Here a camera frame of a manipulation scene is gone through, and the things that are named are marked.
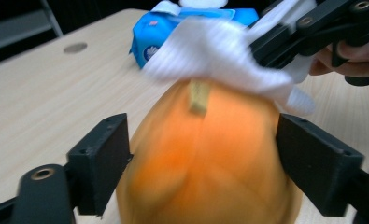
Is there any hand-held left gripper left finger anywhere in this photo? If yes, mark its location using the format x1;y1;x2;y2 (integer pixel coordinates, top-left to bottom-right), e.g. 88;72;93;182
66;113;134;217

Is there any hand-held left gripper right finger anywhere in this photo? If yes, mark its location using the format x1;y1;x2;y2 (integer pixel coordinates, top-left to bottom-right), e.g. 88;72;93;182
276;113;365;217

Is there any white wet wipe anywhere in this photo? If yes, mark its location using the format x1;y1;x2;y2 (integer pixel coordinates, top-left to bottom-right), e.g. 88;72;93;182
144;0;318;116

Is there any orange plush toy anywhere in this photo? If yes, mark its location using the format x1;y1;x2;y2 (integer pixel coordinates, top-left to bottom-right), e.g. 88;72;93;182
115;78;304;224

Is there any blue wet wipes pack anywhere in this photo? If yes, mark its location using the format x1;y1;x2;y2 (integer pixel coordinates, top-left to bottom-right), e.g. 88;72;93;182
128;1;261;70

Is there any white oval plastic lid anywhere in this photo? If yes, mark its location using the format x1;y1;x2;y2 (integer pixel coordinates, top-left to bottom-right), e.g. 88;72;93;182
177;0;229;9

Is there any white metal desk frame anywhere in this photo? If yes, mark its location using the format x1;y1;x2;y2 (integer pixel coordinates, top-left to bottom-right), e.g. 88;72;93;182
0;0;64;62

